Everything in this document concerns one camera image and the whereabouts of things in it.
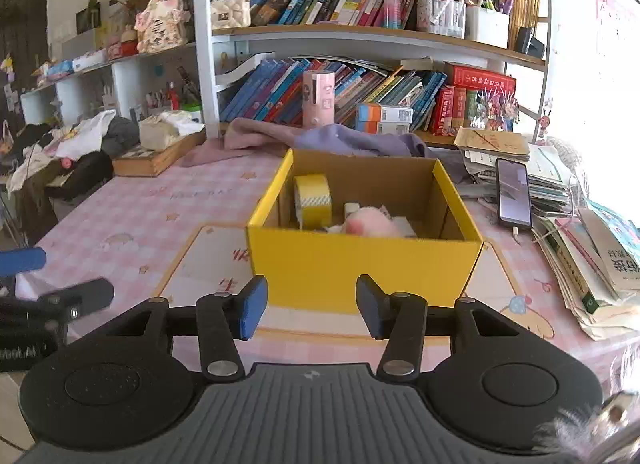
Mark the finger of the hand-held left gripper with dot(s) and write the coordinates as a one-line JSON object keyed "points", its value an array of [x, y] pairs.
{"points": [[22, 260], [85, 296]]}

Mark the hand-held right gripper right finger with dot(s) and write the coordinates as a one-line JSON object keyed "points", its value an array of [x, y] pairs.
{"points": [[370, 306]]}

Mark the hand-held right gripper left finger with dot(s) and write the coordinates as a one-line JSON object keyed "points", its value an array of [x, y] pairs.
{"points": [[252, 306]]}

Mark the yellow cardboard box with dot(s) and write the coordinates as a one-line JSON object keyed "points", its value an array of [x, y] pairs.
{"points": [[350, 264]]}

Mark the pink pig plush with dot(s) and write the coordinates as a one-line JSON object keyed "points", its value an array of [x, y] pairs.
{"points": [[370, 224]]}

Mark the small white eraser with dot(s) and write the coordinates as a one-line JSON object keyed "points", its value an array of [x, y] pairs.
{"points": [[352, 209]]}

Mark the yellow tape roll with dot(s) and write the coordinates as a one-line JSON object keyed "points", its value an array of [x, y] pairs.
{"points": [[315, 204]]}

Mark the pink cylindrical container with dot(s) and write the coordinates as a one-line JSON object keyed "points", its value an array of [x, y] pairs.
{"points": [[319, 99]]}

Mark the pile of clothes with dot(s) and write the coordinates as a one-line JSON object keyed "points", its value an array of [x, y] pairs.
{"points": [[30, 179]]}

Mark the pink checked tablecloth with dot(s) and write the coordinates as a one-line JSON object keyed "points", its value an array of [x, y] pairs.
{"points": [[125, 224]]}

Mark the white t-shirt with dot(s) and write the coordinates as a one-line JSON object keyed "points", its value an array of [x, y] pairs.
{"points": [[85, 134]]}

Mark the wooden chess box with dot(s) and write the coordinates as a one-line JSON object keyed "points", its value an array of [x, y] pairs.
{"points": [[155, 156]]}

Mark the dark grey garment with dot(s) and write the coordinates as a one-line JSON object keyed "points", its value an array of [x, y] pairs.
{"points": [[122, 136]]}

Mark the pink purple cloth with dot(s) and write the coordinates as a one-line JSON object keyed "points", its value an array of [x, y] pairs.
{"points": [[260, 136]]}

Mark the orange blue medicine box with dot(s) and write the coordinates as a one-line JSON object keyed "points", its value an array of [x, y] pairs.
{"points": [[385, 112], [384, 127]]}

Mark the black smartphone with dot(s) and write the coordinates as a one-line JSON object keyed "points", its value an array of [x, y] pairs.
{"points": [[514, 194]]}

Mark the blue tissue pack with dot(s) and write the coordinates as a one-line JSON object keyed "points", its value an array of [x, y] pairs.
{"points": [[60, 70]]}

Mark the brown paper envelope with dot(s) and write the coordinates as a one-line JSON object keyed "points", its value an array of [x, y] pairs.
{"points": [[492, 143]]}

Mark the row of thick dictionaries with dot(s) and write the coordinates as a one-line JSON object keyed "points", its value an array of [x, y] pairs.
{"points": [[450, 111]]}

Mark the white flat box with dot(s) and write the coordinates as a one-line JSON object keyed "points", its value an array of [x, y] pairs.
{"points": [[90, 60]]}

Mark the pile of books and papers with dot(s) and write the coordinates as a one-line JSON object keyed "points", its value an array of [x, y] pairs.
{"points": [[585, 264]]}

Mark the colourful figure stand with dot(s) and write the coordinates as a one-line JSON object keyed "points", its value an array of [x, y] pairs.
{"points": [[497, 109]]}

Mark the red lidded jar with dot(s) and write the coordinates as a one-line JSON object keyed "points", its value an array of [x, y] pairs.
{"points": [[129, 44]]}

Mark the red book box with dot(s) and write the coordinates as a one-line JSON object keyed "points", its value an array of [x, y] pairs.
{"points": [[480, 76]]}

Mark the white bookshelf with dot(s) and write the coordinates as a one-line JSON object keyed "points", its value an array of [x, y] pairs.
{"points": [[205, 44]]}

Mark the pink white figurine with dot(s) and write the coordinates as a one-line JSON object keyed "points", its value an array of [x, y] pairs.
{"points": [[160, 26]]}

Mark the white quilted handbag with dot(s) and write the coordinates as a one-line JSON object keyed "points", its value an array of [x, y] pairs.
{"points": [[230, 11]]}

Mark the clear pen holder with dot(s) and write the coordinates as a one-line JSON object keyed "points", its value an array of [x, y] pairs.
{"points": [[442, 16]]}

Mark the white pen holder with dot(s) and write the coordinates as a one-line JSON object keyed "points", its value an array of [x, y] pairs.
{"points": [[487, 26]]}

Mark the black desk organiser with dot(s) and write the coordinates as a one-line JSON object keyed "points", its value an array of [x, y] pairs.
{"points": [[529, 44]]}

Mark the row of yellow spine books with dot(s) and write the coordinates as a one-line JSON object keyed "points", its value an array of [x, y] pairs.
{"points": [[525, 4]]}

